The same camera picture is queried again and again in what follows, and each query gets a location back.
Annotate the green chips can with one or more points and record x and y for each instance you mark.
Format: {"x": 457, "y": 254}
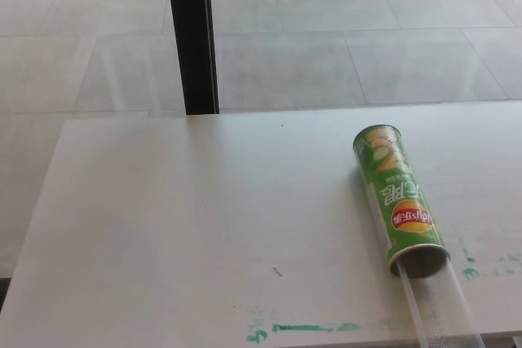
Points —
{"x": 397, "y": 193}

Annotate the black metal window post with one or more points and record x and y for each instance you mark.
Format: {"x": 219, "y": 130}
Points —
{"x": 191, "y": 34}

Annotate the clear plastic chips tray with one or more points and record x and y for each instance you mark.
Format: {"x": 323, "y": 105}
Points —
{"x": 432, "y": 307}

